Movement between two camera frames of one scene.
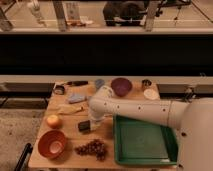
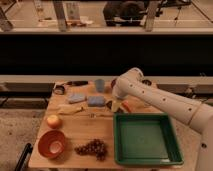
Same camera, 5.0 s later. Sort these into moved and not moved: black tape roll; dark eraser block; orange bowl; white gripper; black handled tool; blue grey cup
Moved: white gripper; dark eraser block
Not moved: blue grey cup; black tape roll; black handled tool; orange bowl
